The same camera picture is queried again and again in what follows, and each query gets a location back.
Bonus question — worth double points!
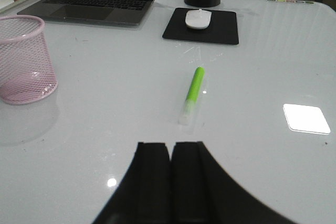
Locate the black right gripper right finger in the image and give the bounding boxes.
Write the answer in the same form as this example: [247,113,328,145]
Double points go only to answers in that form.
[171,142,292,223]

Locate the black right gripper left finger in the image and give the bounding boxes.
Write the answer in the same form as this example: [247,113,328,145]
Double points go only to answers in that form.
[93,142,171,223]

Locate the green highlighter pen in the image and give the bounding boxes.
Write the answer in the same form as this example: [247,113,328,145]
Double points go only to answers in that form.
[178,67,205,125]

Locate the pink mesh pen holder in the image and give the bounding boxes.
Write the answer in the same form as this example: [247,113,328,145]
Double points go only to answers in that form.
[1,15,58,105]

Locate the black mouse pad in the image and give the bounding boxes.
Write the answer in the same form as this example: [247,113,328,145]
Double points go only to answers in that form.
[162,8,239,45]

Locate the white computer mouse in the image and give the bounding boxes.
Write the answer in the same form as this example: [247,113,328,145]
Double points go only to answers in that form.
[185,9,212,29]

